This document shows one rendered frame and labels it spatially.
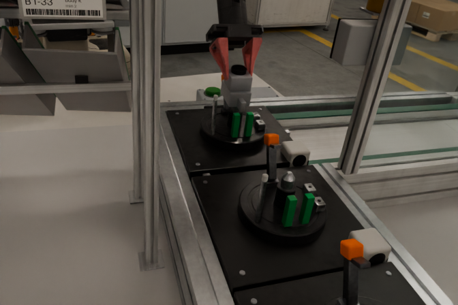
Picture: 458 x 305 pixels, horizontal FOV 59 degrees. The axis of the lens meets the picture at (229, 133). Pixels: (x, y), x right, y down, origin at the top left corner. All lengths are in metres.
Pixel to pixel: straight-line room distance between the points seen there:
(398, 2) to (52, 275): 0.68
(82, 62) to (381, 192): 0.63
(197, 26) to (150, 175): 3.58
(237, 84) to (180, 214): 0.27
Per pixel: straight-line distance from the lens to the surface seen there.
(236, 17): 0.81
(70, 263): 0.74
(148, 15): 0.50
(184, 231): 0.63
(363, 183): 0.86
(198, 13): 4.10
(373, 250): 0.63
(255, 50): 0.80
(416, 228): 0.92
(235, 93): 0.78
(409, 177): 0.93
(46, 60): 0.67
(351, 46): 0.72
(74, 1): 0.49
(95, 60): 0.65
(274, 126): 0.91
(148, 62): 0.51
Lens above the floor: 1.40
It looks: 30 degrees down
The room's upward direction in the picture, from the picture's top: 6 degrees clockwise
